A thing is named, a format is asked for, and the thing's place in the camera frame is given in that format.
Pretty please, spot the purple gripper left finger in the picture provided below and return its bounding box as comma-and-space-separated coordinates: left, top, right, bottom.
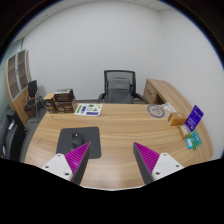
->
42, 142, 91, 185

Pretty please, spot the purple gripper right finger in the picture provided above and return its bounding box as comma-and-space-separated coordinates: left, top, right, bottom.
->
133, 142, 183, 184

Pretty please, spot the dark grey computer mouse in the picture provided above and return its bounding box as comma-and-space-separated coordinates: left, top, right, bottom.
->
71, 133, 84, 149

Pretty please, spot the dark grey mouse pad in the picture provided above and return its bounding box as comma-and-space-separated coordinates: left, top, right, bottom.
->
56, 127, 101, 159

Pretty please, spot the blue small packet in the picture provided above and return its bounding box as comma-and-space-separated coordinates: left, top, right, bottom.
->
186, 138, 193, 149

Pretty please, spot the small tan box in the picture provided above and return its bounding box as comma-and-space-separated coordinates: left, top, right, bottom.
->
178, 125, 190, 139

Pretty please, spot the green packet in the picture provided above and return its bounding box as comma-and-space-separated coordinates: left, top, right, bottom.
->
189, 130, 202, 150

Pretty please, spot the orange cardboard box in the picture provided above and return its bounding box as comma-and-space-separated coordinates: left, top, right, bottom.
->
168, 112, 186, 126

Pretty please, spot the white green printed sheet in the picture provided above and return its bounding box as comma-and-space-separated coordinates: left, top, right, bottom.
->
75, 103, 103, 116

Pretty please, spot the brown cardboard box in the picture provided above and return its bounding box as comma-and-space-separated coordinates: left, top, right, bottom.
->
55, 98, 76, 113

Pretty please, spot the purple standing card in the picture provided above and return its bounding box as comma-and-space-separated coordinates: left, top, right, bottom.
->
185, 105, 204, 132

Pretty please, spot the black chair at left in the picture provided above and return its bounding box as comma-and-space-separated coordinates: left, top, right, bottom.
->
0, 110, 26, 161

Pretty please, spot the small brown box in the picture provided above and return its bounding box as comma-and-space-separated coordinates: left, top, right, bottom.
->
44, 93, 57, 113

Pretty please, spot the black box on top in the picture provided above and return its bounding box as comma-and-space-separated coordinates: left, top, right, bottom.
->
54, 88, 74, 102

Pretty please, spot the wooden side desk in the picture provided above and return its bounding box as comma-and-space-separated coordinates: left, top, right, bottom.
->
143, 79, 192, 114

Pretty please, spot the black mesh office chair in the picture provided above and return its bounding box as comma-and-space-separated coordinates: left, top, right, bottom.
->
97, 70, 148, 104

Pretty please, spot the black visitor chair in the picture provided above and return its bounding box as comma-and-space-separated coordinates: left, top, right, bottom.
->
24, 80, 45, 123

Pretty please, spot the wooden bookshelf cabinet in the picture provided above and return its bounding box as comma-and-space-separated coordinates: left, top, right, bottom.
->
4, 50, 31, 124

